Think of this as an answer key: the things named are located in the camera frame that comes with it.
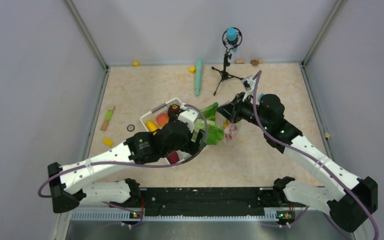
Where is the green and wood toy knife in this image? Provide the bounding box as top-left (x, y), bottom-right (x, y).
top-left (100, 104), bottom-right (116, 131)

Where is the teal cylindrical toy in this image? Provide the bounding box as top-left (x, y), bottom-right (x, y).
top-left (194, 59), bottom-right (204, 96)

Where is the green toy napa cabbage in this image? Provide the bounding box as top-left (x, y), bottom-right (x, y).
top-left (201, 102), bottom-right (225, 145)

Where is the tan wooden cylinder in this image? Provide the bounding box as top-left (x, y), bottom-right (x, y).
top-left (235, 59), bottom-right (246, 64)

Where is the red toy apple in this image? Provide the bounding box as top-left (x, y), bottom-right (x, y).
top-left (224, 123), bottom-right (238, 141)

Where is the orange toy peach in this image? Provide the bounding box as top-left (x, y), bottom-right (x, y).
top-left (155, 113), bottom-right (170, 128)

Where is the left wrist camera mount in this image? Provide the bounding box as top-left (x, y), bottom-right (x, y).
top-left (178, 106), bottom-right (199, 133)

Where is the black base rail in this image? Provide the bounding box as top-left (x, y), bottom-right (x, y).
top-left (121, 187), bottom-right (296, 217)

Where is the yellow block near teal toy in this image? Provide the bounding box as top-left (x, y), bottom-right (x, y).
top-left (189, 67), bottom-right (196, 74)

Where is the yellow block left side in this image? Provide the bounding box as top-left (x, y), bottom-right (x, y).
top-left (102, 138), bottom-right (114, 147)

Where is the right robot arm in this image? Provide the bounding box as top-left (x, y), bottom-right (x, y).
top-left (217, 92), bottom-right (379, 238)

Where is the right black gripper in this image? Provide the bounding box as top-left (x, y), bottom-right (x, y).
top-left (215, 92), bottom-right (271, 130)

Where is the dark purple toy mangosteen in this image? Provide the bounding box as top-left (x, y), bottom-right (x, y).
top-left (167, 104), bottom-right (181, 119)

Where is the white perforated plastic basket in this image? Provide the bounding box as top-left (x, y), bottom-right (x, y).
top-left (137, 98), bottom-right (209, 167)

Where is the blue toy block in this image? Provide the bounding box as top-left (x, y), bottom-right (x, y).
top-left (258, 93), bottom-right (264, 102)

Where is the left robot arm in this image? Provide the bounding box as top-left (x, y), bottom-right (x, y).
top-left (38, 119), bottom-right (209, 214)

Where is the black tripod microphone stand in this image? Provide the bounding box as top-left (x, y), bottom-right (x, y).
top-left (211, 47), bottom-right (244, 96)

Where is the brown wooden block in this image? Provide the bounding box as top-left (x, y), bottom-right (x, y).
top-left (250, 59), bottom-right (265, 66)

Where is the dark red toy vegetable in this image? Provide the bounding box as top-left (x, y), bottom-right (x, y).
top-left (166, 151), bottom-right (180, 165)

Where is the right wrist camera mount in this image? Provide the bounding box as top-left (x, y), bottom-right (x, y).
top-left (241, 76), bottom-right (256, 92)

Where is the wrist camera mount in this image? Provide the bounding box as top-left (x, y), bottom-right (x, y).
top-left (178, 106), bottom-right (199, 133)
top-left (241, 76), bottom-right (256, 92)

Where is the blue microphone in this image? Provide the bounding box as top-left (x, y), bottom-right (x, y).
top-left (222, 27), bottom-right (243, 53)

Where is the yellow toy banana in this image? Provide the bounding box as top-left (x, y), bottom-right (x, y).
top-left (145, 120), bottom-right (160, 135)

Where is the clear pink zip top bag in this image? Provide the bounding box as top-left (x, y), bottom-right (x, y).
top-left (216, 112), bottom-right (242, 145)

